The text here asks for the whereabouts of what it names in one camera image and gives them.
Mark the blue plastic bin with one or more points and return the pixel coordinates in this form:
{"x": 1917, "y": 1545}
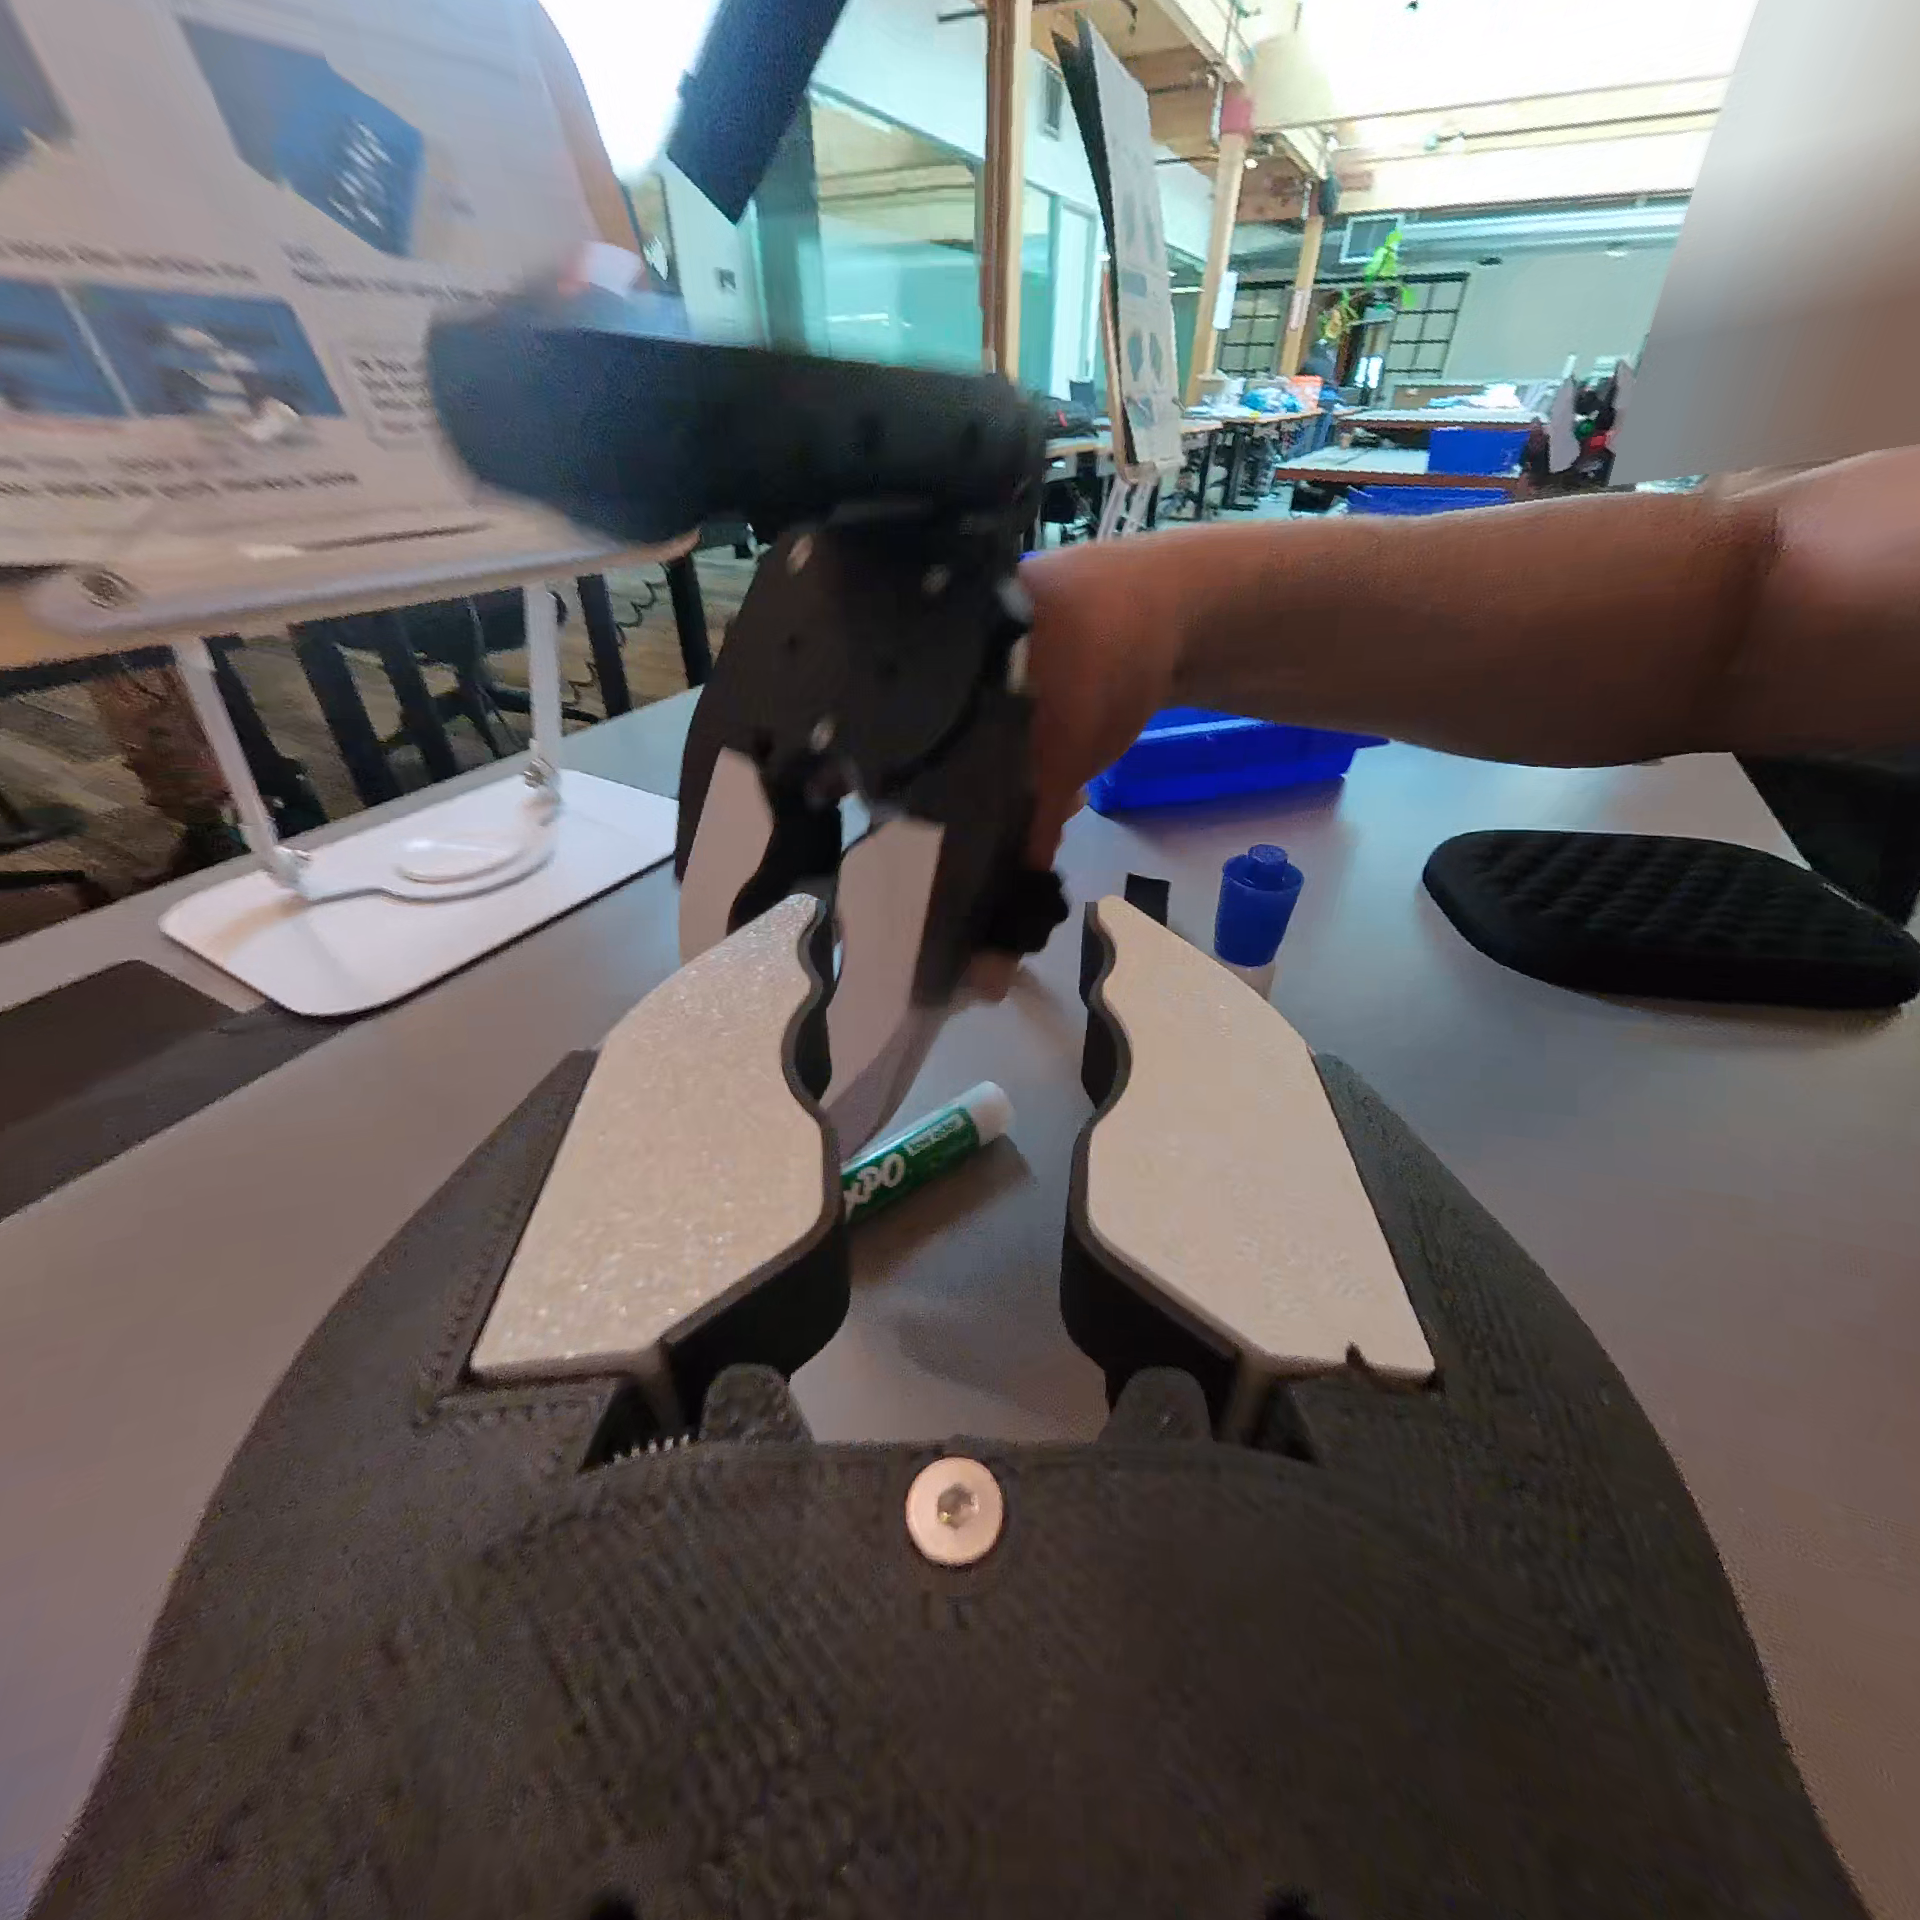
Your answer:
{"x": 1477, "y": 447}
{"x": 1216, "y": 758}

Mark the blue dry erase marker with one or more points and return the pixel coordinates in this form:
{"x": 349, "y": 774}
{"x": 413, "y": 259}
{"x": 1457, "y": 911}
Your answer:
{"x": 1256, "y": 900}

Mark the standing poster board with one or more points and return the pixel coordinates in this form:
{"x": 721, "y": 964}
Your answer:
{"x": 1139, "y": 299}

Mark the white document stand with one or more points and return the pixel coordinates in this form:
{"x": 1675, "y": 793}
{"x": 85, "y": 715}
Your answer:
{"x": 423, "y": 930}

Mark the black wrist rest pad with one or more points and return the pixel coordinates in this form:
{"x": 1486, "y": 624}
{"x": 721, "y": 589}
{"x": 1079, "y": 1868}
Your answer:
{"x": 1651, "y": 917}

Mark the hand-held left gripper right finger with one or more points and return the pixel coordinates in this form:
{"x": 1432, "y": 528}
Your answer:
{"x": 1248, "y": 1184}

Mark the green dry erase marker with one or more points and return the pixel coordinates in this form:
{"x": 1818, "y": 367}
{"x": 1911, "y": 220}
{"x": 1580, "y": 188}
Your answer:
{"x": 930, "y": 1140}

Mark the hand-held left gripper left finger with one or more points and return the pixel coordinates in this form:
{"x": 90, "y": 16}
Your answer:
{"x": 662, "y": 1171}

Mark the person's right forearm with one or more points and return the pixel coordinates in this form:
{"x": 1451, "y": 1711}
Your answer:
{"x": 1502, "y": 613}

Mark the dark hanging banner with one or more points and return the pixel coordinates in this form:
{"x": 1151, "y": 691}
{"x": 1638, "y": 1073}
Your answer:
{"x": 751, "y": 89}

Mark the person's right hand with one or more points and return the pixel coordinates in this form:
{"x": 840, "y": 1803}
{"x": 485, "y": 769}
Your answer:
{"x": 1108, "y": 645}

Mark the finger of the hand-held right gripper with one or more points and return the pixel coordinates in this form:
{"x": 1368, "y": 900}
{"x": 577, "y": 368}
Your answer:
{"x": 721, "y": 840}
{"x": 885, "y": 976}

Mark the printed instruction sheet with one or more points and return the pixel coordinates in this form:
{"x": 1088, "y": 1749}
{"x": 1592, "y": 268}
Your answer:
{"x": 182, "y": 447}

